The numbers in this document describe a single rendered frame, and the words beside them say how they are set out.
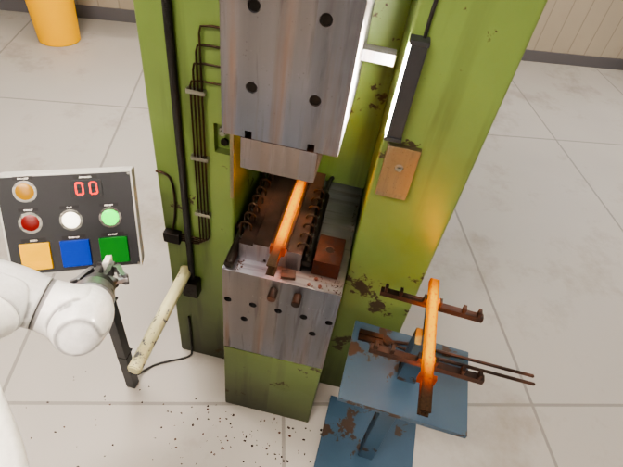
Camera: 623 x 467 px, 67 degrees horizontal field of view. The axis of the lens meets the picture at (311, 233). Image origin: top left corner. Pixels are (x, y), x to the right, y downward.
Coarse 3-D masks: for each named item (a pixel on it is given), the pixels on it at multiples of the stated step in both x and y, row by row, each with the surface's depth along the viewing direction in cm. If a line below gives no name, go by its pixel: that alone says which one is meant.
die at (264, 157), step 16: (240, 144) 120; (256, 144) 119; (272, 144) 118; (240, 160) 123; (256, 160) 122; (272, 160) 121; (288, 160) 120; (304, 160) 119; (320, 160) 130; (288, 176) 124; (304, 176) 122
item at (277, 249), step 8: (296, 184) 164; (304, 184) 164; (296, 192) 161; (296, 200) 158; (288, 208) 154; (296, 208) 155; (288, 216) 152; (288, 224) 149; (280, 232) 146; (288, 232) 148; (280, 240) 144; (272, 248) 142; (280, 248) 140; (272, 256) 137; (280, 256) 143; (272, 264) 135; (272, 272) 137
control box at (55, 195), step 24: (96, 168) 133; (120, 168) 132; (0, 192) 122; (48, 192) 125; (72, 192) 127; (120, 192) 130; (0, 216) 124; (48, 216) 127; (96, 216) 130; (120, 216) 132; (24, 240) 127; (48, 240) 129; (96, 240) 132
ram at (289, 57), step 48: (240, 0) 95; (288, 0) 93; (336, 0) 92; (240, 48) 102; (288, 48) 100; (336, 48) 98; (384, 48) 118; (240, 96) 110; (288, 96) 108; (336, 96) 106; (288, 144) 117; (336, 144) 114
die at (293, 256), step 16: (320, 176) 171; (272, 192) 164; (288, 192) 163; (304, 192) 163; (320, 192) 165; (256, 208) 157; (272, 208) 156; (304, 208) 158; (256, 224) 152; (272, 224) 151; (240, 240) 146; (256, 240) 145; (272, 240) 145; (288, 240) 145; (304, 240) 147; (240, 256) 149; (256, 256) 148; (288, 256) 145
